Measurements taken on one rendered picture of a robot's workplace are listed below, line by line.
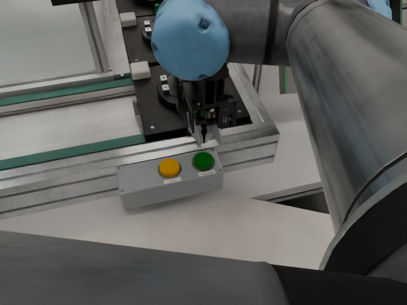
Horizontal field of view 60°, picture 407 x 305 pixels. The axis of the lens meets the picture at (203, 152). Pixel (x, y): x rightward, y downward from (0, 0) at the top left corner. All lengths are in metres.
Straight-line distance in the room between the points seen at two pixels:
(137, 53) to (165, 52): 0.66
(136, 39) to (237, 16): 0.73
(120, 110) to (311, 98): 0.76
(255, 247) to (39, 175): 0.45
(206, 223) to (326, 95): 0.62
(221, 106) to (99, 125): 0.43
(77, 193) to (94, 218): 0.06
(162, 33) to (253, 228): 0.52
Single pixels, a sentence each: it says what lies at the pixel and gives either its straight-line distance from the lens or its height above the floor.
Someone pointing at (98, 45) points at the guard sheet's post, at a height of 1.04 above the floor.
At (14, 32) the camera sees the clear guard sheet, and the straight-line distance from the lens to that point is 0.94.
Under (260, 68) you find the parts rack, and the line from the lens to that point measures 0.94.
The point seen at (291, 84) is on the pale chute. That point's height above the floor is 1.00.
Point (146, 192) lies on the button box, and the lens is 0.71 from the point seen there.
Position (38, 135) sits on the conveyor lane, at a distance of 0.92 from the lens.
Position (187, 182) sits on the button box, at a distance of 0.71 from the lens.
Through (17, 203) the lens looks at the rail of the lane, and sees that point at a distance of 0.82.
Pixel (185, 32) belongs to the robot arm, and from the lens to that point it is 0.33.
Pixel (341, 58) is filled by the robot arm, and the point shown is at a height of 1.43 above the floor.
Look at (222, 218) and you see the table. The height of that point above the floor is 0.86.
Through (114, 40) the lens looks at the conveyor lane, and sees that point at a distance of 1.10.
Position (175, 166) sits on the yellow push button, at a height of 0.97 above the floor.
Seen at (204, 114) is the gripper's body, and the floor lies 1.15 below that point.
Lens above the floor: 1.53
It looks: 50 degrees down
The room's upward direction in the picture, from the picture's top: straight up
